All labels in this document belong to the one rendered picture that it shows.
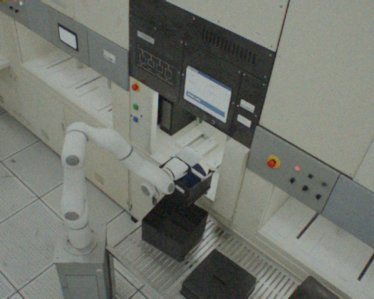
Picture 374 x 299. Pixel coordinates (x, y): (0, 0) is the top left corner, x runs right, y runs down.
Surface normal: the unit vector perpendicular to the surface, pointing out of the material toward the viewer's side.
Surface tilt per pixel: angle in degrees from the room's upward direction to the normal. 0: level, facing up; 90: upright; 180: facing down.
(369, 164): 90
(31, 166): 0
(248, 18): 92
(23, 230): 0
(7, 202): 0
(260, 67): 90
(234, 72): 90
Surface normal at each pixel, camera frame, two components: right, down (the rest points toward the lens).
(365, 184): -0.66, 0.48
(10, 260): 0.08, -0.73
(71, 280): 0.07, 0.69
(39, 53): 0.75, 0.50
